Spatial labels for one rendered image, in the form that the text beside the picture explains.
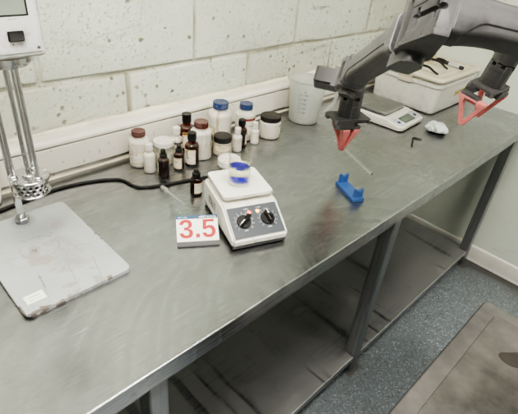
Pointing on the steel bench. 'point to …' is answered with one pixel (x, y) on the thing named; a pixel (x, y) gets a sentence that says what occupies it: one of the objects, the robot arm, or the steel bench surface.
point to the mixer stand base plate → (48, 258)
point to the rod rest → (349, 189)
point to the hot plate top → (256, 187)
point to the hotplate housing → (216, 204)
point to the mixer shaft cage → (30, 176)
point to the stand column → (5, 156)
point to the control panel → (255, 220)
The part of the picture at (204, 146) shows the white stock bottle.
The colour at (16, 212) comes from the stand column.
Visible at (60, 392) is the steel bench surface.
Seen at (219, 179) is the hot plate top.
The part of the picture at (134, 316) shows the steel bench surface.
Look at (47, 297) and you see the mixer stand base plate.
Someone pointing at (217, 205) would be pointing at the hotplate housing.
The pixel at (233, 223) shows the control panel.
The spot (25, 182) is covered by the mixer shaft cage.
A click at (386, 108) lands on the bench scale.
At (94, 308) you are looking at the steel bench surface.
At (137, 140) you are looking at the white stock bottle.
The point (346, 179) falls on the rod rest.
